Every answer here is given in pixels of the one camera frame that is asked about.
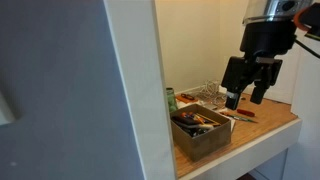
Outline orange handled scissors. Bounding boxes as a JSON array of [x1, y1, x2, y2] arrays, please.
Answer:
[[175, 93, 200, 105]]

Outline grey cabinet panel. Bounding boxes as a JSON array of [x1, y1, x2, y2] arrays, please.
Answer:
[[0, 0, 146, 180]]

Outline white cable bundle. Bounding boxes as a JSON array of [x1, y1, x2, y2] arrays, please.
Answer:
[[195, 79, 228, 108]]

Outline white wall plate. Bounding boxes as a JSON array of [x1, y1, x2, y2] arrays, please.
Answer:
[[0, 89, 19, 127]]

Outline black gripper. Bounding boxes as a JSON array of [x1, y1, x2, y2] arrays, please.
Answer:
[[220, 21, 298, 111]]

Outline black oval case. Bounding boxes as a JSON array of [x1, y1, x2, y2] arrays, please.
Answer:
[[172, 114, 202, 128]]

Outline white cabinet frame post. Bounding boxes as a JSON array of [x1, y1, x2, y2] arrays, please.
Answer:
[[102, 0, 178, 180]]

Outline red handled pen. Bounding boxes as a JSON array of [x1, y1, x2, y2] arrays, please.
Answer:
[[236, 108, 256, 118]]

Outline green pencil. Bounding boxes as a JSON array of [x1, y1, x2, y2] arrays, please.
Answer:
[[229, 114, 259, 124]]

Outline yellow pencil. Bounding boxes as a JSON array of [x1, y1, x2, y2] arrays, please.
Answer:
[[195, 112, 222, 127]]

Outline brown cardboard box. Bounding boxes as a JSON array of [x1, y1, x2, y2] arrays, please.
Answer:
[[169, 103, 233, 163]]

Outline black camera with orange mount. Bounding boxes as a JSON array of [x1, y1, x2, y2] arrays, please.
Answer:
[[292, 2, 320, 42]]

